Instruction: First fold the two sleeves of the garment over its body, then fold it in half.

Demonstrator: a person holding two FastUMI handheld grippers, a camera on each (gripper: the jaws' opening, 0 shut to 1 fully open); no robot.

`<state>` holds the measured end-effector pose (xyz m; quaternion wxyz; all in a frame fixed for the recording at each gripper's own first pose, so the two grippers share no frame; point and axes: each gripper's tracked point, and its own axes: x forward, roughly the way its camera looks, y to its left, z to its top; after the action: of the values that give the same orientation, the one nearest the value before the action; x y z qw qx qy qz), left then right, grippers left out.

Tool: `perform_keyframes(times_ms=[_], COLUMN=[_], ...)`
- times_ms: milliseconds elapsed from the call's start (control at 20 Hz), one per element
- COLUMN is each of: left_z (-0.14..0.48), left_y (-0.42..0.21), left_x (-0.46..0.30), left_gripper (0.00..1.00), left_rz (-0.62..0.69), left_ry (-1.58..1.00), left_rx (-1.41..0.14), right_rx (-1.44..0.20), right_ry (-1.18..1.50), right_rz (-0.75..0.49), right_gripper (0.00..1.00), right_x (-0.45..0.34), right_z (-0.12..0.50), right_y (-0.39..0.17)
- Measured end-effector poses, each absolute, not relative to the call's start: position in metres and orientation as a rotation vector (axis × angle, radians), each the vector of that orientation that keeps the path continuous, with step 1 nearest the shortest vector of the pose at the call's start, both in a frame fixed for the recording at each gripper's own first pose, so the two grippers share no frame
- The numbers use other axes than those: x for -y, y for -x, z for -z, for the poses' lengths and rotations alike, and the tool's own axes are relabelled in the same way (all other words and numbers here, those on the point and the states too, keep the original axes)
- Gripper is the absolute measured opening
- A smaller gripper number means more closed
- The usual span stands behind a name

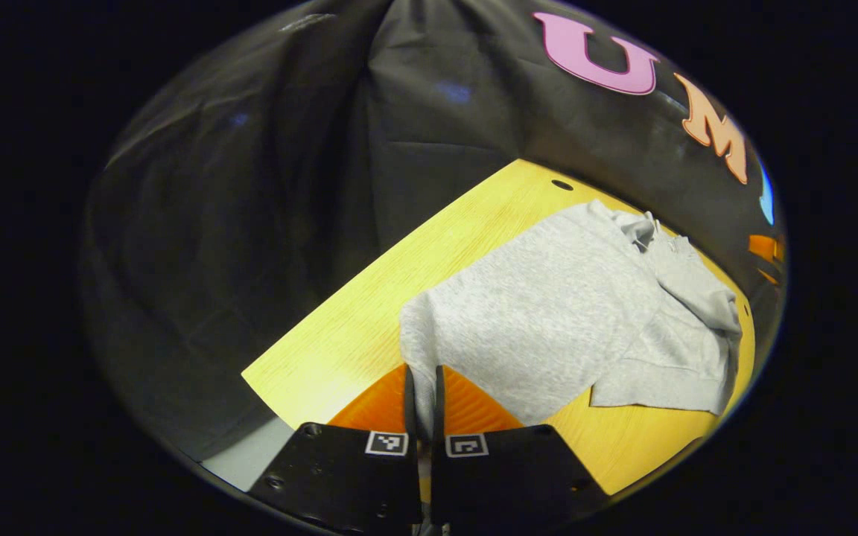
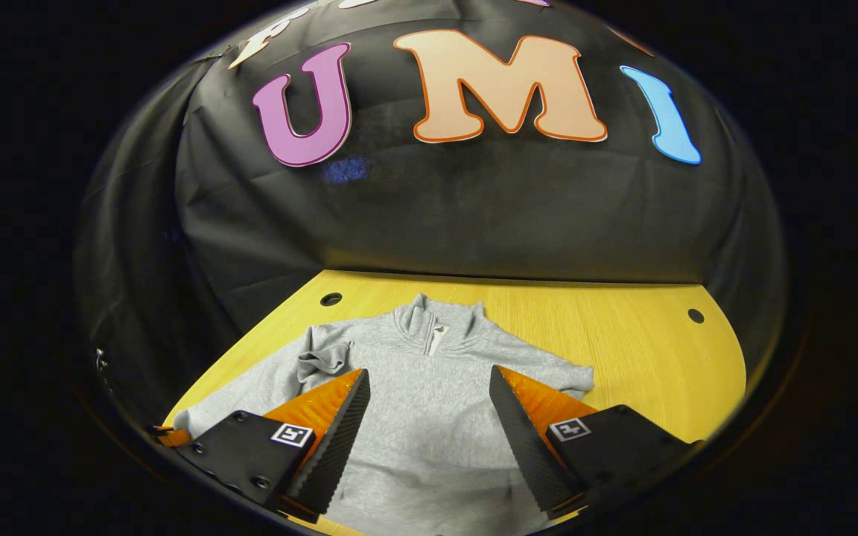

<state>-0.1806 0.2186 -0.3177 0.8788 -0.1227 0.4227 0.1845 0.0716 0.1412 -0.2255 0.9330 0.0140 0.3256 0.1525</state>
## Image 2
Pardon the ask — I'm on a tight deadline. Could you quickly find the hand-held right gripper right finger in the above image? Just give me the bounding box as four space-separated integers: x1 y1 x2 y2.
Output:
489 365 702 520

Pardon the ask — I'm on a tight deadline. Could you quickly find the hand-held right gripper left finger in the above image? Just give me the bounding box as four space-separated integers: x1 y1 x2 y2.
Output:
176 368 372 522

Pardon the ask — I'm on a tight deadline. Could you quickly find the grey zip-neck sweater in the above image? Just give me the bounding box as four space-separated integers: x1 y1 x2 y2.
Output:
172 293 595 536

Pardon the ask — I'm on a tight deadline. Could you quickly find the black backdrop cloth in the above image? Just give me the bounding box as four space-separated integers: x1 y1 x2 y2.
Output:
75 0 787 418

